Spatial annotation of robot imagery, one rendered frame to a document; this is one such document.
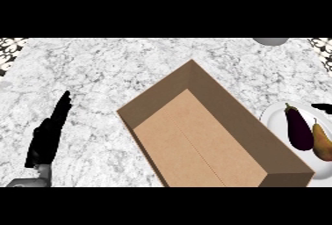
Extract grey round object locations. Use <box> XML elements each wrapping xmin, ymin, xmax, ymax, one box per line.
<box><xmin>253</xmin><ymin>37</ymin><xmax>290</xmax><ymax>47</ymax></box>

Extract brown cardboard box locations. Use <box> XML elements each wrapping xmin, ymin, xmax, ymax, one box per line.
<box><xmin>115</xmin><ymin>59</ymin><xmax>316</xmax><ymax>188</ymax></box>

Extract brown yellow pear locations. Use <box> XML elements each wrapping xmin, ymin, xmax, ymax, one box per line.
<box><xmin>312</xmin><ymin>117</ymin><xmax>332</xmax><ymax>162</ymax></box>

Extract white round plate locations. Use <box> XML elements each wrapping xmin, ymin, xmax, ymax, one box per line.
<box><xmin>259</xmin><ymin>102</ymin><xmax>332</xmax><ymax>180</ymax></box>

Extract dark purple eggplant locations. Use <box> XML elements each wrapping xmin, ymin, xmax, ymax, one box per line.
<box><xmin>284</xmin><ymin>102</ymin><xmax>316</xmax><ymax>152</ymax></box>

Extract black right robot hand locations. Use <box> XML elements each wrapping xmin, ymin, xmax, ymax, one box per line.
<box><xmin>310</xmin><ymin>103</ymin><xmax>332</xmax><ymax>115</ymax></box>

